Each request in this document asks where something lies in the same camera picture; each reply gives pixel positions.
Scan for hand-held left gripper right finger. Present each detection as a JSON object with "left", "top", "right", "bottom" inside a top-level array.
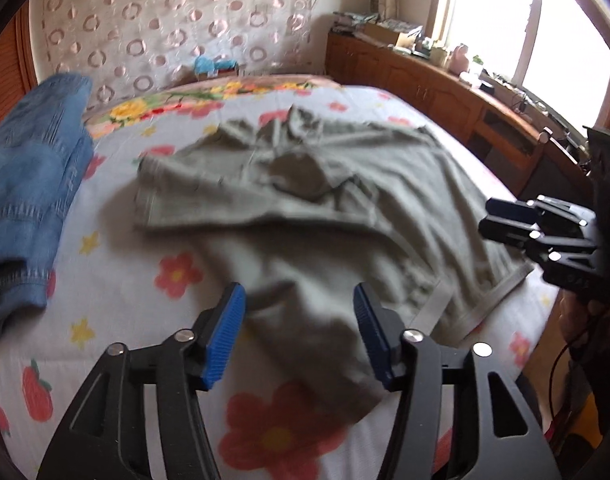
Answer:
[{"left": 353, "top": 282, "right": 562, "bottom": 480}]

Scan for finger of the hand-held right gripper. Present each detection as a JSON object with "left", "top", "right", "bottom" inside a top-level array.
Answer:
[
  {"left": 486, "top": 197, "right": 594, "bottom": 228},
  {"left": 479, "top": 216, "right": 600, "bottom": 263}
]

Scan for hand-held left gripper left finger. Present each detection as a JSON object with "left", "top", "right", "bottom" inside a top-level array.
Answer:
[{"left": 37, "top": 283, "right": 247, "bottom": 480}]

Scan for olive green pants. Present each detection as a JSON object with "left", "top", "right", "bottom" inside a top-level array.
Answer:
[{"left": 134, "top": 105, "right": 534, "bottom": 423}]

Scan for person's right hand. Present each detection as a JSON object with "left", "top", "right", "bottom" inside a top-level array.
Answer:
[{"left": 559, "top": 294, "right": 588, "bottom": 348}]

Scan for floral strawberry bed sheet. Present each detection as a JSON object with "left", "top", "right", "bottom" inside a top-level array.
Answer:
[{"left": 0, "top": 75, "right": 560, "bottom": 480}]

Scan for long wooden cabinet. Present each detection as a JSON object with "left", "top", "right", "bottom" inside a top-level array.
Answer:
[{"left": 327, "top": 29, "right": 588, "bottom": 198}]

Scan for pink figurine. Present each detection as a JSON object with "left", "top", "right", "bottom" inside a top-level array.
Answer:
[{"left": 447, "top": 45, "right": 472, "bottom": 74}]

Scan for window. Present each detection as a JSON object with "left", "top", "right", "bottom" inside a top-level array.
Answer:
[{"left": 435, "top": 0, "right": 610, "bottom": 133}]

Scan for cardboard box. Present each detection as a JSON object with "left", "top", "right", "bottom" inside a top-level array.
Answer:
[{"left": 360, "top": 22, "right": 416, "bottom": 47}]

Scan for blue denim jeans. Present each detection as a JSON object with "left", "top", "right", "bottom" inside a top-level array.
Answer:
[{"left": 0, "top": 74, "right": 96, "bottom": 342}]

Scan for blue plastic bag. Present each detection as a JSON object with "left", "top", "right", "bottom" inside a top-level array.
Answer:
[{"left": 194, "top": 55, "right": 238, "bottom": 81}]

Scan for circle patterned curtain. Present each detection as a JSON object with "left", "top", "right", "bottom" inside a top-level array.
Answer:
[{"left": 30, "top": 0, "right": 332, "bottom": 108}]

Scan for wooden headboard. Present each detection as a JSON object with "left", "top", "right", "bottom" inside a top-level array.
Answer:
[{"left": 0, "top": 22, "right": 38, "bottom": 138}]

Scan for black cable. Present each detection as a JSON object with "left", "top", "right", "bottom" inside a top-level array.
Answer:
[{"left": 550, "top": 337, "right": 588, "bottom": 428}]

